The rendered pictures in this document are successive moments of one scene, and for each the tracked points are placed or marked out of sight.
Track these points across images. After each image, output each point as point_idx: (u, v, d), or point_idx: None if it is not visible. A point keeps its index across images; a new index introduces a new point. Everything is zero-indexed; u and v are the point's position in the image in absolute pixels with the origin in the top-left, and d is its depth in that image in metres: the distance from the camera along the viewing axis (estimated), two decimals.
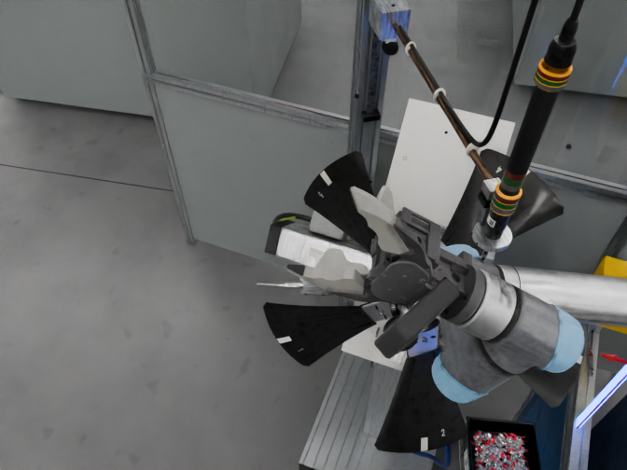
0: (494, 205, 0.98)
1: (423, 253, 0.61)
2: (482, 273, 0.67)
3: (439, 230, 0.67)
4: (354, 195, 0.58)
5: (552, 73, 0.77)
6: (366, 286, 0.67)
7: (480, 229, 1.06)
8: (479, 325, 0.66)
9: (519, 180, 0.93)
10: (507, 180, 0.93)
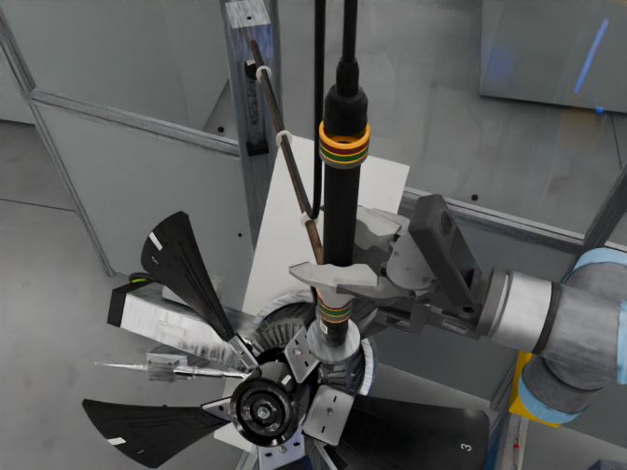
0: (318, 308, 0.69)
1: None
2: None
3: None
4: None
5: (335, 143, 0.48)
6: (380, 278, 0.58)
7: (317, 331, 0.77)
8: (522, 284, 0.56)
9: None
10: None
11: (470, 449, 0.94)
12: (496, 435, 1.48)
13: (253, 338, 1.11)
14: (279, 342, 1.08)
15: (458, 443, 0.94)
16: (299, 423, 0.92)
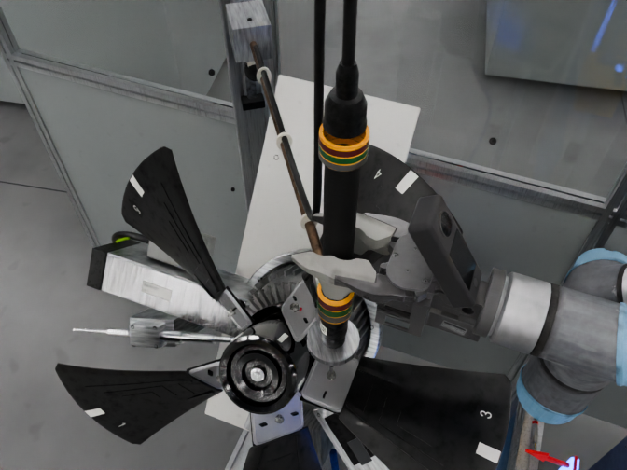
0: (318, 310, 0.70)
1: (407, 223, 0.63)
2: None
3: None
4: (318, 221, 0.65)
5: (335, 145, 0.48)
6: (379, 275, 0.59)
7: (317, 332, 0.77)
8: (522, 286, 0.56)
9: None
10: None
11: (490, 417, 0.83)
12: (510, 414, 1.38)
13: (246, 298, 1.00)
14: (275, 302, 0.97)
15: (477, 409, 0.84)
16: (298, 387, 0.82)
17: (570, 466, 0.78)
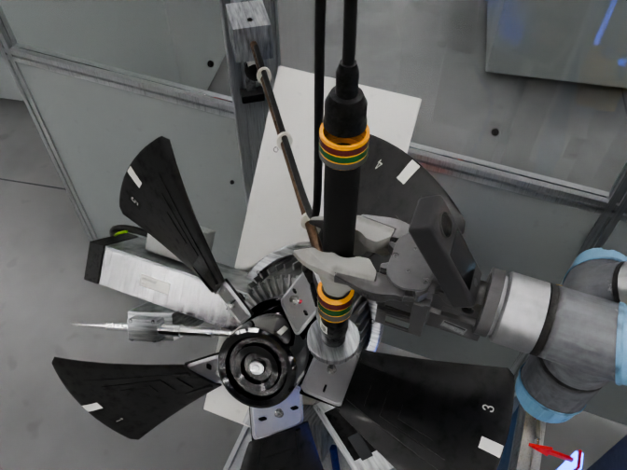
0: (318, 309, 0.70)
1: (405, 223, 0.63)
2: None
3: None
4: (315, 225, 0.64)
5: (335, 145, 0.48)
6: (379, 274, 0.59)
7: (317, 331, 0.77)
8: (522, 285, 0.56)
9: None
10: None
11: (493, 410, 0.82)
12: (512, 410, 1.36)
13: (245, 292, 0.99)
14: (275, 296, 0.96)
15: (480, 404, 0.83)
16: (298, 380, 0.81)
17: (574, 461, 0.77)
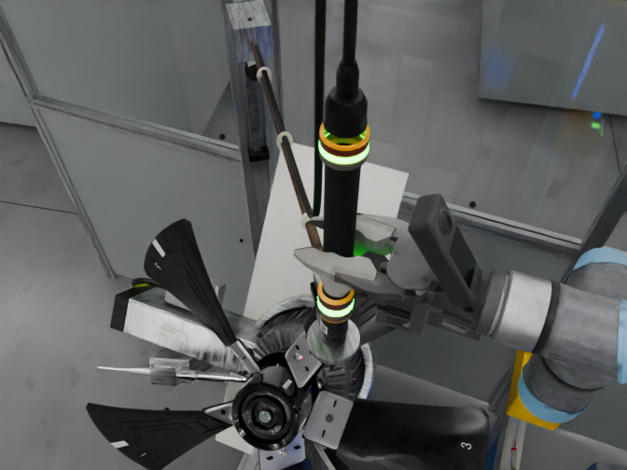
0: (319, 309, 0.70)
1: (405, 222, 0.63)
2: None
3: None
4: (315, 225, 0.64)
5: (335, 145, 0.48)
6: (379, 273, 0.59)
7: (317, 331, 0.77)
8: (522, 284, 0.56)
9: None
10: None
11: (470, 448, 0.94)
12: (494, 437, 1.50)
13: (254, 342, 1.13)
14: (280, 346, 1.10)
15: (458, 442, 0.94)
16: (300, 427, 0.94)
17: None
